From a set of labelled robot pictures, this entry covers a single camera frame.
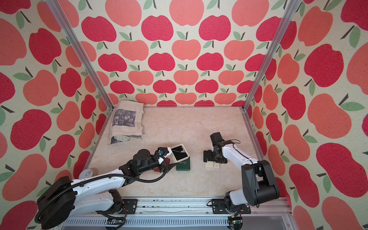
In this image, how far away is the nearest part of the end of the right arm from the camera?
0.66 metres

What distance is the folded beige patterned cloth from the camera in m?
0.99

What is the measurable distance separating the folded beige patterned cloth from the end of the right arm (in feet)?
1.61
